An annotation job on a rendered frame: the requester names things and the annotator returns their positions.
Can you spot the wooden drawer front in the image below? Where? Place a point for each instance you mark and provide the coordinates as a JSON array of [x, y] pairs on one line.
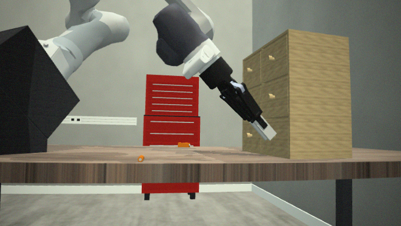
[[275, 60], [252, 139], [252, 70], [279, 144], [275, 97], [256, 94]]

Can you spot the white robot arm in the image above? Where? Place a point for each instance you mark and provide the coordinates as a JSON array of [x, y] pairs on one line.
[[184, 36]]

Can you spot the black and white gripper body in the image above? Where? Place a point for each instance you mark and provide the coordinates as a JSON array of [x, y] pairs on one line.
[[218, 75]]

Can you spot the light brown wooden chest of drawers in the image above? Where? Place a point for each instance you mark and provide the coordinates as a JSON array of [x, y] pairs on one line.
[[319, 90]]

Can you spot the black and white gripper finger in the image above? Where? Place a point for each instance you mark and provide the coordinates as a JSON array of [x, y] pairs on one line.
[[249, 105], [235, 106]]

